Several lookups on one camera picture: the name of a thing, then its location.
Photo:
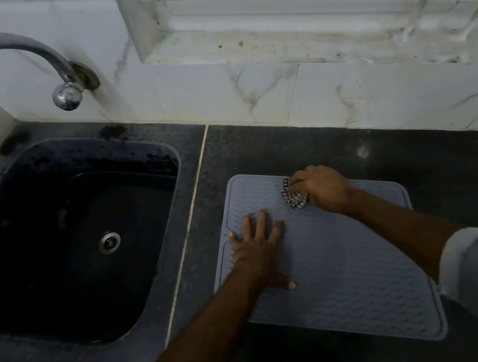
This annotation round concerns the person's left forearm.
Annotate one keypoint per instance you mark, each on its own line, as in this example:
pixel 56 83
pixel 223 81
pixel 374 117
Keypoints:
pixel 213 341

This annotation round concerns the grey ribbed silicone mat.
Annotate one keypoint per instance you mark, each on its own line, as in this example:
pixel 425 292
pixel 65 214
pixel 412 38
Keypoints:
pixel 360 285

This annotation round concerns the black white checked cloth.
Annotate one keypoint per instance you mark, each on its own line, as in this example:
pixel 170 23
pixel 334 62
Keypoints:
pixel 295 199

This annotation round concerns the person's right hand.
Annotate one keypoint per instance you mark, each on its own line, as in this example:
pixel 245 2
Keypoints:
pixel 324 186

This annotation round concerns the chrome wall faucet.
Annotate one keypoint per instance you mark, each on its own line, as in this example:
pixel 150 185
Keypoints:
pixel 39 51

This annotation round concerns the black kitchen sink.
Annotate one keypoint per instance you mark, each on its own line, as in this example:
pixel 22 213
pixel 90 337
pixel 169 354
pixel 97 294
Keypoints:
pixel 54 257

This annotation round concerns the person's left hand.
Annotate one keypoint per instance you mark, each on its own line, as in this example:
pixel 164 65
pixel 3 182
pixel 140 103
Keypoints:
pixel 256 258

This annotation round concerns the stained marble window sill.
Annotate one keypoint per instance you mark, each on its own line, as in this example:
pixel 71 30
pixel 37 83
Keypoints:
pixel 290 43

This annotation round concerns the round metal sink drain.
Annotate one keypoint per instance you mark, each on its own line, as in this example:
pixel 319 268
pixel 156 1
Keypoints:
pixel 110 242

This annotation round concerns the person's right forearm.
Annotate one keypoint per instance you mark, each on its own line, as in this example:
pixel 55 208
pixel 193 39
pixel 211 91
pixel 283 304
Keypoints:
pixel 405 230

